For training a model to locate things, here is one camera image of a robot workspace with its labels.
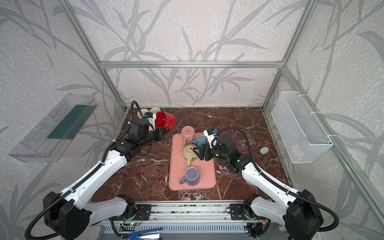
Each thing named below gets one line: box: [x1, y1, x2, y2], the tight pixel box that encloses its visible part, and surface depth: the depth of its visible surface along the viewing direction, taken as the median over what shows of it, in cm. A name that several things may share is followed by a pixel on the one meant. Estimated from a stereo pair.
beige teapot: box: [183, 144, 198, 167], surface depth 88 cm
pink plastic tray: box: [168, 133, 216, 191], surface depth 90 cm
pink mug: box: [181, 126, 195, 148], surface depth 94 cm
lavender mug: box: [179, 166, 200, 187], surface depth 81 cm
